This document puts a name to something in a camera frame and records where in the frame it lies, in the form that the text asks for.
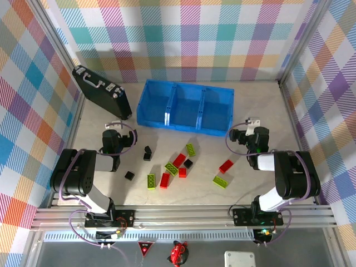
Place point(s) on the black briefcase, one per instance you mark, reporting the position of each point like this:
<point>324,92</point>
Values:
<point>103,94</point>

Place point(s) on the small left circuit board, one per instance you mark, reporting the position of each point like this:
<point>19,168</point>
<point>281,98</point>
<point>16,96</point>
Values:
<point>116,236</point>

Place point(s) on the aluminium frame post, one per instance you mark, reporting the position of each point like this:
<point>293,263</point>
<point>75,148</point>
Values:
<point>61,47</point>
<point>301,41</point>

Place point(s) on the green lego brick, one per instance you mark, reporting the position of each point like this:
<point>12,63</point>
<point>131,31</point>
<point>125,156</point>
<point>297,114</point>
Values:
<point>151,182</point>
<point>171,168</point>
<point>220,182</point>
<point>191,149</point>

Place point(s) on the red triangle emblem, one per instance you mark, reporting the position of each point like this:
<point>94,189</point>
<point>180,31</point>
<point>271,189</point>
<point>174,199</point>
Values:
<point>145,247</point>

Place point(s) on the small circuit board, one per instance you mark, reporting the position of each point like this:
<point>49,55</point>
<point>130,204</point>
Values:
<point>265,232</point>
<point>116,236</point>

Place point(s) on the blue three-compartment bin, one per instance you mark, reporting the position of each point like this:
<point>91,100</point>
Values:
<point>185,105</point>

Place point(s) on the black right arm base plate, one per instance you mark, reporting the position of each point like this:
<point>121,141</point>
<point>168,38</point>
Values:
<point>240,217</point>

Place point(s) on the black lego brick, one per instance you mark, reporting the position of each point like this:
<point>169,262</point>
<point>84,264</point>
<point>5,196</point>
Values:
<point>129,175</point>
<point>188,163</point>
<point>148,150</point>
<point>147,157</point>

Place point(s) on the red and black toy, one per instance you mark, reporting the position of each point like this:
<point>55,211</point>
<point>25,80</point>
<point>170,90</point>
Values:
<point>178,252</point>

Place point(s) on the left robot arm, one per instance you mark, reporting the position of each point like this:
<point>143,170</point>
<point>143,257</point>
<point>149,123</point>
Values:
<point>72,172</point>

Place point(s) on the aluminium front rail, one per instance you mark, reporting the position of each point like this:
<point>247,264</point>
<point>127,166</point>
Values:
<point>180,215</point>

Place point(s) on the small right circuit board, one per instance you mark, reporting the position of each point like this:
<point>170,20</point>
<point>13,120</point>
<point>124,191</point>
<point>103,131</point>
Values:
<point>265,232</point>

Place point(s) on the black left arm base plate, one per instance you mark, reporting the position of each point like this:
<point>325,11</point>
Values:
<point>126,218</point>

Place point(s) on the small red lego brick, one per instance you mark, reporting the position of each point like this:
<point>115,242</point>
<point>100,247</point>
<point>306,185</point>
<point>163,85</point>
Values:
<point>182,172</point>

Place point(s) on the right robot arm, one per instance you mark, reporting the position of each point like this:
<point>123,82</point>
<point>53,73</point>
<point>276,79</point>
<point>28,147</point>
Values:
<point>294,172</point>

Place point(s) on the aluminium side rail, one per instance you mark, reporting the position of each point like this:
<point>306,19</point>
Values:
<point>292,112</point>
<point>78,114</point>

